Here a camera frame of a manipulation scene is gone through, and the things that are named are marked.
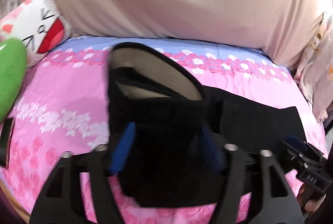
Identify right hand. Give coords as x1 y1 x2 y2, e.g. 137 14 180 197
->
296 183 326 213

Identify pink floral bed sheet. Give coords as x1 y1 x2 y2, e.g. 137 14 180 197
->
1 37 326 220

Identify white cartoon face pillow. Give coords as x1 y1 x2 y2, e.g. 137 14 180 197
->
1 0 72 67

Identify black pants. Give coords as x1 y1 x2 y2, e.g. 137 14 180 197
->
108 42 306 208

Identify dark smartphone with red case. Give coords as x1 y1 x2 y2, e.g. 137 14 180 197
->
0 117 15 151

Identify green plush toy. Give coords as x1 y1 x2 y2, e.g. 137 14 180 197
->
0 38 27 122

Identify grey beige crumpled garment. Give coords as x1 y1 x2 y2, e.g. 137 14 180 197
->
294 0 332 121

